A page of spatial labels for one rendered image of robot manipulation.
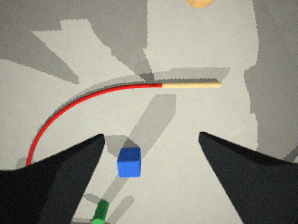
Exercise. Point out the red string with pale wooden stick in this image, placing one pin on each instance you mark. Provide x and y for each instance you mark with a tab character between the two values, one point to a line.
163	85

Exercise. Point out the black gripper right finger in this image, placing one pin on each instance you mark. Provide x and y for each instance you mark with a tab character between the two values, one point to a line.
263	189

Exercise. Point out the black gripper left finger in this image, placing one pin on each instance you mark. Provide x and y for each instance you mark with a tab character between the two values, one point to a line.
49	191

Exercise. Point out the blue block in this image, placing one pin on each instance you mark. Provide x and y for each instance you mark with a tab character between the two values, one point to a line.
129	162

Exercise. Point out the green cylinder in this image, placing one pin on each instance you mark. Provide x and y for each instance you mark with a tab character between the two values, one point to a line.
100	212

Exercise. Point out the round wooden disc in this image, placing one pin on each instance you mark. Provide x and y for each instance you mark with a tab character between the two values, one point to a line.
199	3

